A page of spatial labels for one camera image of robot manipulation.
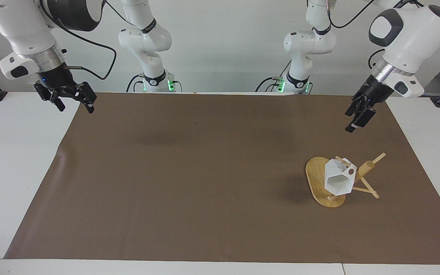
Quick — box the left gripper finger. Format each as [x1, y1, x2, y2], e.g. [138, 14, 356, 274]
[345, 97, 364, 117]
[345, 103, 377, 133]

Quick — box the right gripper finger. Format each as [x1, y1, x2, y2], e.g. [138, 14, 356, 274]
[65, 81, 98, 114]
[34, 82, 66, 112]

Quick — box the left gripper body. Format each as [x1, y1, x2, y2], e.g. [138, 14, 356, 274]
[357, 75, 390, 106]

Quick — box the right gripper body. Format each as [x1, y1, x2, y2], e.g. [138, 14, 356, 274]
[37, 65, 75, 92]

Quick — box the white faceted cup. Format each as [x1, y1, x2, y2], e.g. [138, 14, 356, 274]
[325, 158, 358, 196]

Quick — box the wooden cup rack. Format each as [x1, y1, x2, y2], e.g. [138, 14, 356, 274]
[306, 152, 387, 208]

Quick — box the black cable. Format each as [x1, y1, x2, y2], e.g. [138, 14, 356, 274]
[255, 59, 294, 92]
[367, 49, 386, 71]
[326, 0, 382, 29]
[50, 21, 118, 81]
[126, 74, 145, 92]

